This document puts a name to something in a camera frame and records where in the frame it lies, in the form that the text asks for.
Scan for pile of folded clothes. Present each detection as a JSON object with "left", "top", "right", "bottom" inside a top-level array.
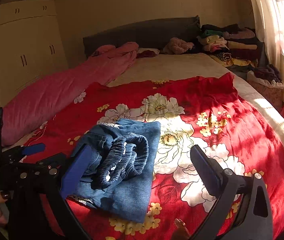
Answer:
[{"left": 198, "top": 24, "right": 268, "bottom": 68}]

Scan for dark grey headboard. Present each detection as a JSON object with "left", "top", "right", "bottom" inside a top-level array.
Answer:
[{"left": 83, "top": 15, "right": 201, "bottom": 57}]

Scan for pink plush garment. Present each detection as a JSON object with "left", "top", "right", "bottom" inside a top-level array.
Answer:
[{"left": 163, "top": 37, "right": 194, "bottom": 55}]

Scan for blue denim pants lace hem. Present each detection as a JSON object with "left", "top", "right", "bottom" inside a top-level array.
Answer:
[{"left": 69, "top": 119, "right": 161, "bottom": 223}]

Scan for cream wardrobe cabinets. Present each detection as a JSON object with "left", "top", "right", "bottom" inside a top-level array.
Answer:
[{"left": 0, "top": 0, "right": 68, "bottom": 107}]

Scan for dark clothes in basket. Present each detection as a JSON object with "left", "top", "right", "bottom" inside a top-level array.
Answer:
[{"left": 247, "top": 64, "right": 284, "bottom": 111}]

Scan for pink rolled blanket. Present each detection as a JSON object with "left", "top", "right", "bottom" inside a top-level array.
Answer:
[{"left": 2, "top": 42, "right": 139, "bottom": 146}]

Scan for red floral quilt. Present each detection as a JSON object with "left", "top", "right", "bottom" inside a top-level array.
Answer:
[{"left": 25, "top": 73, "right": 284, "bottom": 239}]

